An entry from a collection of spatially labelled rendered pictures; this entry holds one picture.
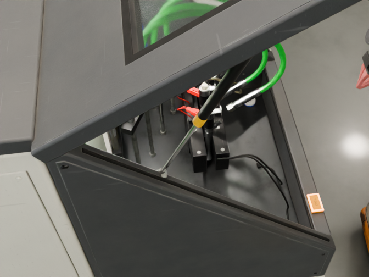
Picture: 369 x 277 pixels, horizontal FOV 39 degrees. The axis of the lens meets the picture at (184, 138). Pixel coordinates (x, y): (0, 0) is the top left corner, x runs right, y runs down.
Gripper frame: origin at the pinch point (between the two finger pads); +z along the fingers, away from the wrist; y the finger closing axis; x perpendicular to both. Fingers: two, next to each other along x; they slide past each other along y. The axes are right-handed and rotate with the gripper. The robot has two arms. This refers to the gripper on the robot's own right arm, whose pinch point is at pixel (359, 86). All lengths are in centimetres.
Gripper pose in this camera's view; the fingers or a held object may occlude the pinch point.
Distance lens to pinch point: 158.7
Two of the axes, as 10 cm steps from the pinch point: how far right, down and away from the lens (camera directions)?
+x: 9.1, 2.3, 3.3
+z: -4.0, 5.7, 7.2
